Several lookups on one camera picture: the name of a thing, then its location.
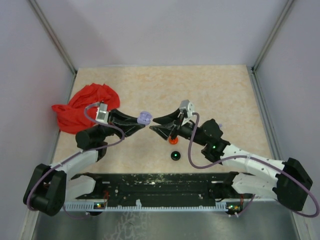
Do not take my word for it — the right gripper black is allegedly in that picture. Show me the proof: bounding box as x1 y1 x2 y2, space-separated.
150 108 208 147

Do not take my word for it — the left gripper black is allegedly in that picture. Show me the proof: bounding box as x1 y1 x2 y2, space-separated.
93 108 146 140

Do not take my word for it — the orange earbud charging case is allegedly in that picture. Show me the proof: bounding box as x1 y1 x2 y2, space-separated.
168 137 179 145

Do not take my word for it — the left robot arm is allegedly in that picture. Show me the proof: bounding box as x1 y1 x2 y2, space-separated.
23 108 147 216

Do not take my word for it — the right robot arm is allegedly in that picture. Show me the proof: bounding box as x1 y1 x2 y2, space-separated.
150 109 313 214

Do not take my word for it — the red cloth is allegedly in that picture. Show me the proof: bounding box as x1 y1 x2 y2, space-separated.
51 83 120 135

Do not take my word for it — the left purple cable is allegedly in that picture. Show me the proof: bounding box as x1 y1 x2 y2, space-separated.
26 103 126 220

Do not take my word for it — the purple cable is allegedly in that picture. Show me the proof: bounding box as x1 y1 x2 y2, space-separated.
26 103 126 220
187 112 320 218

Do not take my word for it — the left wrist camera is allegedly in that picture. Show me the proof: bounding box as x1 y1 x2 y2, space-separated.
95 102 109 124

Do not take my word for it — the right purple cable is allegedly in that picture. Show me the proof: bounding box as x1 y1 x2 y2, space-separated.
187 112 320 218

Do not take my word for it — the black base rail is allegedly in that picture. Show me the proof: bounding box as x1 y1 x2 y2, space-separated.
78 173 251 208

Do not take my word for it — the white cable duct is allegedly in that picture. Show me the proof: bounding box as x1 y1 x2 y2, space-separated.
64 199 236 213

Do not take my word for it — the left aluminium frame post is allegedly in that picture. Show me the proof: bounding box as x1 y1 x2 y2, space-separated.
27 0 77 75

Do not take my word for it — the aluminium frame post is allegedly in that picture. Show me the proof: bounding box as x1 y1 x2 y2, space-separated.
251 0 296 72
27 0 77 75

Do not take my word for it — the right aluminium frame post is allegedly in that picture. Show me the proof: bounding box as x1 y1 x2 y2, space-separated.
251 0 296 72

